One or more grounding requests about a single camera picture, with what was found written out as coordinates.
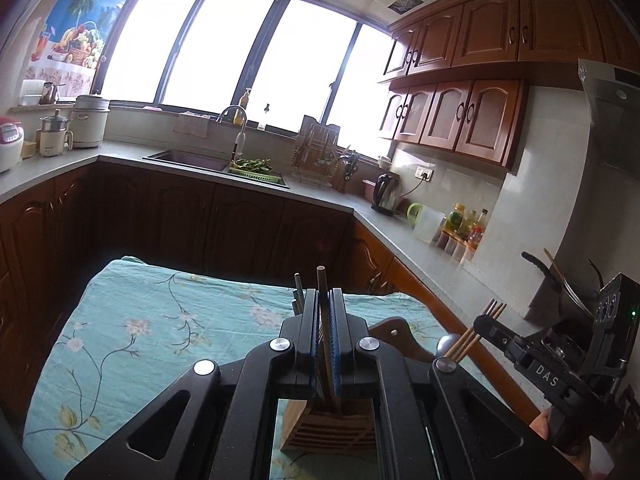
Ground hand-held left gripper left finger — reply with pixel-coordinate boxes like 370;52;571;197
64;288;322;480

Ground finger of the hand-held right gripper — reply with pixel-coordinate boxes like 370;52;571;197
474;313;528;362

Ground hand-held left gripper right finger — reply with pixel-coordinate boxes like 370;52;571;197
330;289;585;480

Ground dark wooden chopstick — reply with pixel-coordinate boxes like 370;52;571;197
316;265;338;408

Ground wooden utensil holder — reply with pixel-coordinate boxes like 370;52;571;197
280;397;377;453

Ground person's right hand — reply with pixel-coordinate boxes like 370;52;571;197
530;407;552;441

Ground wooden chair back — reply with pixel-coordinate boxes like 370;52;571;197
367;316;441;361

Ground wooden spatula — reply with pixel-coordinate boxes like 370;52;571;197
543;248;568;281

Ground row of spice jars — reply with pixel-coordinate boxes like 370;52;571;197
434;230;476;263

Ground black electric kettle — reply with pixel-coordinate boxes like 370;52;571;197
371;172;403;217

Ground wooden lower cabinets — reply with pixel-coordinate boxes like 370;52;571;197
0;162;541;411

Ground wooden cabinets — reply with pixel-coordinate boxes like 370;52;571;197
377;0;621;168
0;162;541;411

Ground teal floral tablecloth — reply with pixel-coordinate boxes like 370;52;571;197
22;256;481;480

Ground green plastic basket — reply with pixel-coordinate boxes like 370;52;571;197
227;160;286;186

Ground knife block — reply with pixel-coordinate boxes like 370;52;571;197
334;145;360;193

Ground green vegetables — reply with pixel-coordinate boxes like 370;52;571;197
232;157;275;172

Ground wooden cutting board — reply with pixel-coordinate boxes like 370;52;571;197
299;115;341;161

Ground metal faucet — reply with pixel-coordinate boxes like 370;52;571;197
216;105;249;168

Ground kitchen sink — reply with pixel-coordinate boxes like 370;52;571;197
142;149;231;173

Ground yellow bottle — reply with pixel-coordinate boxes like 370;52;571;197
234;87;251;126

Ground white dish cloth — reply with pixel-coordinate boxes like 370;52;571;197
174;111;212;138

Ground steel range hood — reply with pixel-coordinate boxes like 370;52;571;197
577;58;640;181

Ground kitchen window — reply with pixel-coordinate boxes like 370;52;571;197
95;0;396;161

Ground wooden upper cabinets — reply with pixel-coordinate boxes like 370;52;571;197
377;0;621;168

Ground large white cooker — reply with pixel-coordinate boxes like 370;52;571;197
70;92;111;149

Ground small white electric pot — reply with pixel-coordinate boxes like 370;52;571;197
36;110;75;158

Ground white and red rice cooker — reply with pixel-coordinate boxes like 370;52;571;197
0;116;25;173

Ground fruit print window blind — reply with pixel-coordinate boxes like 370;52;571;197
22;0;141;81

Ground black handled wok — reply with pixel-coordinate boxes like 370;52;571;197
521;251;608;321

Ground clear pitcher green handle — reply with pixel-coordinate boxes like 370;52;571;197
406;202;447;244

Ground wire dish rack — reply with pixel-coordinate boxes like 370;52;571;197
291;122;341;186

